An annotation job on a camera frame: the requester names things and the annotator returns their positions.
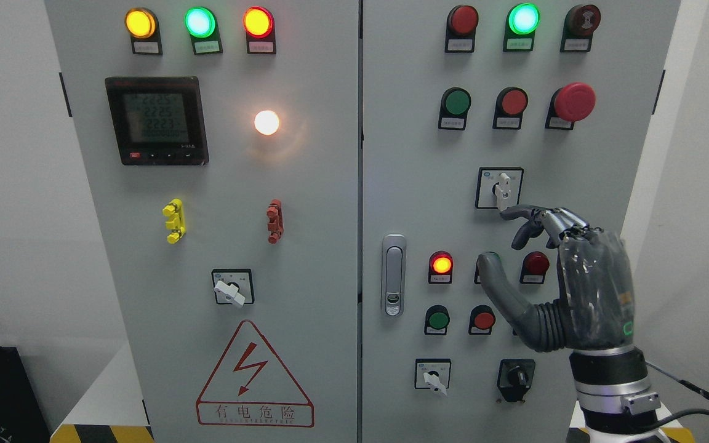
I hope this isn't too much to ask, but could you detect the lit red indicator light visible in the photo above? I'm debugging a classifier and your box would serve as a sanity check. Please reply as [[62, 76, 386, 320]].
[[428, 250, 454, 284]]

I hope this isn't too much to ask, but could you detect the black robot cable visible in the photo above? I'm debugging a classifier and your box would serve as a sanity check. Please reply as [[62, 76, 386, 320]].
[[645, 362, 709, 439]]

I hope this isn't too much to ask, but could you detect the silver door latch handle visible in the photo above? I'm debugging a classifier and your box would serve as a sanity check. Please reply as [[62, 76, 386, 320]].
[[380, 234, 406, 317]]

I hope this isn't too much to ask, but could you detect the lower red push button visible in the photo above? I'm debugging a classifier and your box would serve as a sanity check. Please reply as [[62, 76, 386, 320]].
[[468, 305, 496, 335]]

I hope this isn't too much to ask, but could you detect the upper green push button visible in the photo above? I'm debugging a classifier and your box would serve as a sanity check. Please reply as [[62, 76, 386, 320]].
[[437, 87, 471, 131]]

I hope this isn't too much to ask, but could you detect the left gray cabinet door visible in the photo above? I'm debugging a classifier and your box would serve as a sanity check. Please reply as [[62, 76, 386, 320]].
[[46, 1, 359, 442]]

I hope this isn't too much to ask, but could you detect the red push button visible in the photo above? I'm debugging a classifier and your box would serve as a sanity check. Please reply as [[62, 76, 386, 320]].
[[468, 305, 496, 335], [492, 87, 529, 130]]

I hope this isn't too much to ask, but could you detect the top left green indicator light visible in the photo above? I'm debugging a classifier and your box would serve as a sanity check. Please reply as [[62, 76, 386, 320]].
[[185, 6, 223, 55]]

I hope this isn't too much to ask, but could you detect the dark red buzzer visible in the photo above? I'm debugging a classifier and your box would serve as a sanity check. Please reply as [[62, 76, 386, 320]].
[[560, 4, 601, 53]]

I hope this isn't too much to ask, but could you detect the gray robotic hand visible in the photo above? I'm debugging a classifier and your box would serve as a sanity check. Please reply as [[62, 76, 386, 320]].
[[481, 205, 634, 353]]

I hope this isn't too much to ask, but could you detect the green push button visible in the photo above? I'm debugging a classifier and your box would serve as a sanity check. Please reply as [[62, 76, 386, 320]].
[[437, 87, 471, 131], [423, 305, 451, 335]]

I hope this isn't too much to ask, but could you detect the right gray cabinet door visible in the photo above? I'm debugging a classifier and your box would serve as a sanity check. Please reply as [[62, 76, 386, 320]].
[[362, 1, 680, 442]]

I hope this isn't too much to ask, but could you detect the black key selector switch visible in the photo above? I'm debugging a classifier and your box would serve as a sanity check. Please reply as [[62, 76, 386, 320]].
[[496, 359, 535, 402]]

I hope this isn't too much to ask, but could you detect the red electrical hazard warning sticker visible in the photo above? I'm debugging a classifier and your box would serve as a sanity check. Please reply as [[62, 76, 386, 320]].
[[195, 319, 314, 427]]

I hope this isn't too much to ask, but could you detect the left door gray rotary switch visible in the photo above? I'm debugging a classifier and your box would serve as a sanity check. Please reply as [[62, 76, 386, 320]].
[[211, 268, 254, 308]]

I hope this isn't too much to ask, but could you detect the red emergency stop button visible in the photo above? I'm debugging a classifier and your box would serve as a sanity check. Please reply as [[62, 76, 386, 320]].
[[544, 82, 596, 130]]

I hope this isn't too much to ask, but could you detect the top left red indicator light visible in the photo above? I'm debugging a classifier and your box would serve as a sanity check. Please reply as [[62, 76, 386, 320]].
[[242, 6, 276, 54]]

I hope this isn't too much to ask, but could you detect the black digital power meter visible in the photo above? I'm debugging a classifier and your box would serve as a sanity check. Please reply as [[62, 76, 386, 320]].
[[105, 76, 209, 166]]

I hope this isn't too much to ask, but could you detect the upper red push button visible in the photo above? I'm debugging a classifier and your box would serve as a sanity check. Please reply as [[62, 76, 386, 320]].
[[492, 87, 529, 130]]

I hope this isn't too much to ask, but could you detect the yellow terminal connector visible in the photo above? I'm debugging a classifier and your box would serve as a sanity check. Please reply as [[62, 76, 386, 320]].
[[161, 198, 186, 244]]

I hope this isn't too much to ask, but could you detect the red terminal connector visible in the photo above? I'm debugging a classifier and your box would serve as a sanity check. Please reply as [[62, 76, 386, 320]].
[[265, 199, 284, 244]]

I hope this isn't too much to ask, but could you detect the white glowing indicator light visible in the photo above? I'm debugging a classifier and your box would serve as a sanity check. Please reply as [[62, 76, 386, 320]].
[[254, 110, 281, 137]]

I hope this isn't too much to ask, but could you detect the yellow indicator light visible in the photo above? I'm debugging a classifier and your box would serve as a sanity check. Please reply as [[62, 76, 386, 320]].
[[124, 7, 162, 55]]

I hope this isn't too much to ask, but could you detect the lower green push button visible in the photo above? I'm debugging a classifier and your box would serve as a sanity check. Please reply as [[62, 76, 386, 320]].
[[423, 305, 451, 335]]

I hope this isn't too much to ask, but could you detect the top right green lit light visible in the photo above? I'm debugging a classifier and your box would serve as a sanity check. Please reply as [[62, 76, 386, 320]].
[[503, 2, 540, 52]]

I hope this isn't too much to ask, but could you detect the gray cabinet door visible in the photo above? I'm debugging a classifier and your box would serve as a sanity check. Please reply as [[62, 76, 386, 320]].
[[46, 1, 359, 442], [362, 1, 680, 442]]

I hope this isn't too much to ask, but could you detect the top right dark red light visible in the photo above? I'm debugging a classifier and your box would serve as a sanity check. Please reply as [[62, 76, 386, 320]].
[[444, 5, 480, 53]]

